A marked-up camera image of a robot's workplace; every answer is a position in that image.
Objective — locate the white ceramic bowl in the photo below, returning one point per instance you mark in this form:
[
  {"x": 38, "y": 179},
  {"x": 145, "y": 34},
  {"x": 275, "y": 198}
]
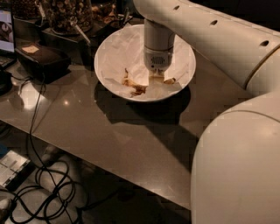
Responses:
[{"x": 122, "y": 62}]

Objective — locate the glass jar of nuts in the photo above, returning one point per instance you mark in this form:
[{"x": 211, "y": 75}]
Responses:
[
  {"x": 64, "y": 15},
  {"x": 25, "y": 9}
]

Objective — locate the grey power strip box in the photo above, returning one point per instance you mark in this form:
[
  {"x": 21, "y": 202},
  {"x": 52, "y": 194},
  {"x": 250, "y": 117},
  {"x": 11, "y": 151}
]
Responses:
[{"x": 12, "y": 166}]

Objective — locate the black tray with snacks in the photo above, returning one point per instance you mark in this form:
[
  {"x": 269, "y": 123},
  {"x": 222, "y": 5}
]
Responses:
[{"x": 107, "y": 17}]

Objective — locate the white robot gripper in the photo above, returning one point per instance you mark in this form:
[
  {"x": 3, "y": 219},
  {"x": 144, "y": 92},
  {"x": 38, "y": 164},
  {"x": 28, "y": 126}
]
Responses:
[{"x": 157, "y": 59}]

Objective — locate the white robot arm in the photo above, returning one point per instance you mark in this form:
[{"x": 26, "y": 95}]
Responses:
[{"x": 235, "y": 177}]

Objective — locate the white scoop handle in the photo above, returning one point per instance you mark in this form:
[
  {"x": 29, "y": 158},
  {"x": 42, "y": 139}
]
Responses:
[{"x": 81, "y": 32}]

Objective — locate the laptop computer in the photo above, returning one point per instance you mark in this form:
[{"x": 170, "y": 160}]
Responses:
[{"x": 7, "y": 35}]

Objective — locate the black round object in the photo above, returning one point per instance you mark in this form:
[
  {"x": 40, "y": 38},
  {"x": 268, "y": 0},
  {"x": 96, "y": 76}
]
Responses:
[{"x": 5, "y": 82}]

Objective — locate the spotted ripe banana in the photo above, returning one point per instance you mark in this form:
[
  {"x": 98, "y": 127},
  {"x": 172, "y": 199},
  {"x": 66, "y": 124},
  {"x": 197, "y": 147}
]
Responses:
[{"x": 139, "y": 89}]

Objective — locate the black box with label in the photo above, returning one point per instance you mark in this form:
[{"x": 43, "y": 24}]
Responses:
[{"x": 43, "y": 63}]

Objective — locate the left glass jar of nuts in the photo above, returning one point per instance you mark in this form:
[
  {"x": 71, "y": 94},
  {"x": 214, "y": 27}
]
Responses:
[{"x": 25, "y": 9}]

